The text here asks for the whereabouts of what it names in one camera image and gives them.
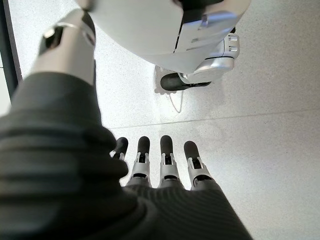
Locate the dark cabinet edge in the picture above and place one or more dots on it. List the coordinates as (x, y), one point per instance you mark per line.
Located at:
(10, 45)

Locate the black white robot foot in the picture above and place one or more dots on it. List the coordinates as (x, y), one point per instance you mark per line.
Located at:
(182, 81)

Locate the white robot body base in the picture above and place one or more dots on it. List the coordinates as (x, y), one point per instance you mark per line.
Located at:
(172, 32)

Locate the robot left hand dark palm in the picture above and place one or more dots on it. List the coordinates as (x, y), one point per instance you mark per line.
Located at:
(62, 175)

